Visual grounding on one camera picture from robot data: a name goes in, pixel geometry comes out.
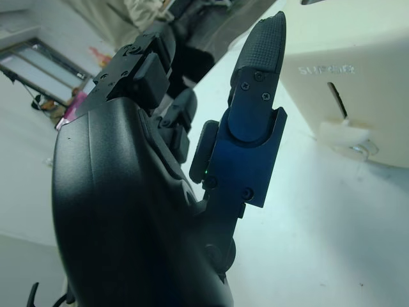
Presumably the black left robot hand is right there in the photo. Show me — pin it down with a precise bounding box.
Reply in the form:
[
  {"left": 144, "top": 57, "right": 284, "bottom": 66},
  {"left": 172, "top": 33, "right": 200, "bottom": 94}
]
[{"left": 50, "top": 11, "right": 288, "bottom": 307}]

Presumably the pink box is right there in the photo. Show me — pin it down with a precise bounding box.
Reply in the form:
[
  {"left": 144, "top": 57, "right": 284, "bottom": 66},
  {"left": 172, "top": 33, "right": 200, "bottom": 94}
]
[{"left": 54, "top": 88, "right": 88, "bottom": 129}]

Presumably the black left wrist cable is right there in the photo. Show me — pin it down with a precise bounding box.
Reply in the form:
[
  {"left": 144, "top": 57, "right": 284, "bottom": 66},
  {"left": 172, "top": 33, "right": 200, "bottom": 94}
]
[{"left": 24, "top": 280, "right": 75, "bottom": 307}]

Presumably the person in cream jacket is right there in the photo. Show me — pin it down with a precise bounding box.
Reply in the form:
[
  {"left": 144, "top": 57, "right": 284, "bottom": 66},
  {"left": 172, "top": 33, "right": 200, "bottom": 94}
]
[{"left": 123, "top": 0, "right": 215, "bottom": 100}]

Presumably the cream white toaster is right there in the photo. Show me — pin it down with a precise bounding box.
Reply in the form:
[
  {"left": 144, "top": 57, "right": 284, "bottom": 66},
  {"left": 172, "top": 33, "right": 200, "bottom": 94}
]
[{"left": 280, "top": 0, "right": 409, "bottom": 169}]

